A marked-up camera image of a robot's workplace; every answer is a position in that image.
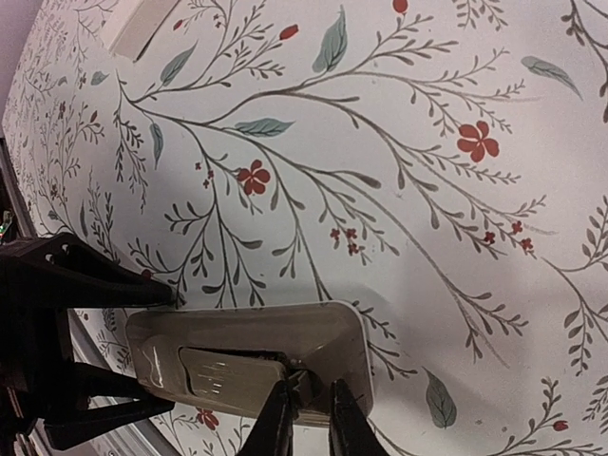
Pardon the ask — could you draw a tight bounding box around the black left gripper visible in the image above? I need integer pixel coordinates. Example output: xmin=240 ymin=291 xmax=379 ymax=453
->
xmin=1 ymin=233 xmax=175 ymax=450

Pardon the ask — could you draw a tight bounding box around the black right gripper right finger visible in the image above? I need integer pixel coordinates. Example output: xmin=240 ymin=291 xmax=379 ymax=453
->
xmin=329 ymin=379 xmax=389 ymax=456

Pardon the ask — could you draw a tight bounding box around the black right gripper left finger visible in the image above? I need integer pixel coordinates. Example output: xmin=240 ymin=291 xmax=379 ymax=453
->
xmin=239 ymin=380 xmax=295 ymax=456

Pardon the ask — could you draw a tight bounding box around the grey remote battery cover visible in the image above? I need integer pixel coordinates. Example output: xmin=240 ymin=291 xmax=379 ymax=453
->
xmin=179 ymin=348 xmax=287 ymax=415

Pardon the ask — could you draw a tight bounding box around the white air conditioner remote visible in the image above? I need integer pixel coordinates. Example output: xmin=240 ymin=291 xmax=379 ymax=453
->
xmin=125 ymin=301 xmax=373 ymax=427

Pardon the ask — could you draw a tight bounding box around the long white remote control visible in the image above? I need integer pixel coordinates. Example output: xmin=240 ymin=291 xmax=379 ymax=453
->
xmin=100 ymin=0 xmax=180 ymax=62

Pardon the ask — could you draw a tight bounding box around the floral patterned table mat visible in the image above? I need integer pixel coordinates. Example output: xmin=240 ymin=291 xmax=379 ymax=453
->
xmin=1 ymin=1 xmax=607 ymax=455

